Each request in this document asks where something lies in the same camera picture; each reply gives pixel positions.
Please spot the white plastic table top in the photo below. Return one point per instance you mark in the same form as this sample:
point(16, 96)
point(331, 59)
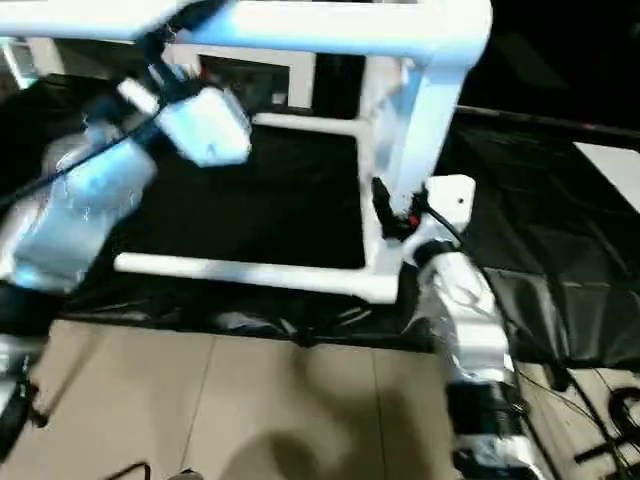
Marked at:
point(385, 150)

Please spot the white plastic table leg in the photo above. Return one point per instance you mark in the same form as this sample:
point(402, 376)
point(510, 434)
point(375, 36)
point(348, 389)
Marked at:
point(310, 124)
point(250, 275)
point(320, 30)

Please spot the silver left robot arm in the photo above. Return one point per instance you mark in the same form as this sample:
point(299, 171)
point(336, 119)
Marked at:
point(80, 210)

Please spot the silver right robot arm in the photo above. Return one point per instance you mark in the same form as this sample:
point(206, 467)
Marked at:
point(470, 320)

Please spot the black work mat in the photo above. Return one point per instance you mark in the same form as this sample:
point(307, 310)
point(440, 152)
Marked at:
point(260, 200)

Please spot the white cabinet with glass doors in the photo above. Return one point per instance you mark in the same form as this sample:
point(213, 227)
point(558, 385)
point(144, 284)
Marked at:
point(302, 85)

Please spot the dark low shelf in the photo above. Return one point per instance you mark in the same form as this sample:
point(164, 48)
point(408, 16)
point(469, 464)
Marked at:
point(550, 120)

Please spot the white flat panel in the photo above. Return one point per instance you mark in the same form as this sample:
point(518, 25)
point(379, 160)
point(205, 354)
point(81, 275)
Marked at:
point(615, 175)

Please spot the black floor stand leg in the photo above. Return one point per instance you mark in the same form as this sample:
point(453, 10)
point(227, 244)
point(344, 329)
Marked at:
point(610, 430)

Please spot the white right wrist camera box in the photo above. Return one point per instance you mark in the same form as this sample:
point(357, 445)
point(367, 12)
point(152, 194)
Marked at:
point(450, 205)

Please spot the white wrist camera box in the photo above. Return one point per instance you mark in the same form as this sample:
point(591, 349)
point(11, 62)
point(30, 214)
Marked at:
point(450, 205)
point(205, 125)

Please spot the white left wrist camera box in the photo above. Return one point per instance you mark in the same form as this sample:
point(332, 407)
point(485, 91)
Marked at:
point(205, 125)

